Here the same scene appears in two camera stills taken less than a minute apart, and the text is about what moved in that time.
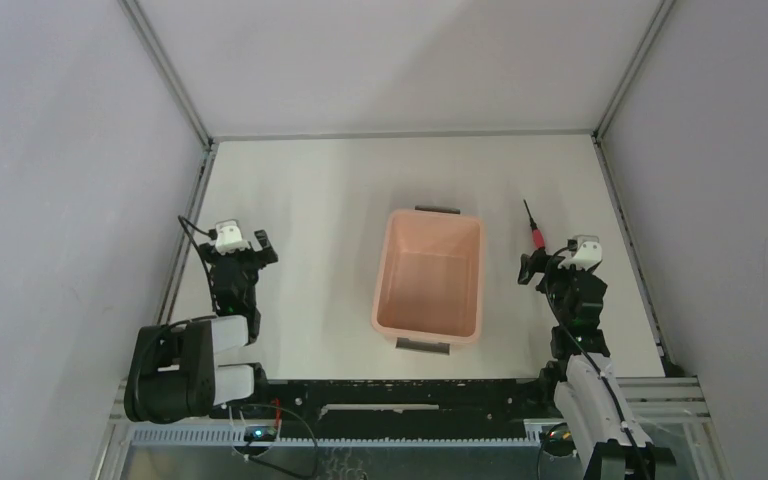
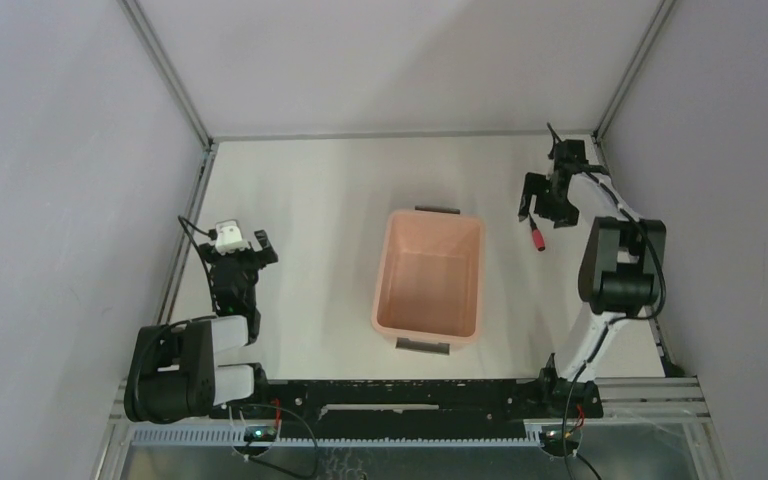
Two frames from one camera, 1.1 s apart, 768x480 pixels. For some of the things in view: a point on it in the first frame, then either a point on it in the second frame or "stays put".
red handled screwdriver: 537,234 stays put
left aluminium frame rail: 187,234 stays put
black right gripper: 537,262 → 566,216
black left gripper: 245,255 stays put
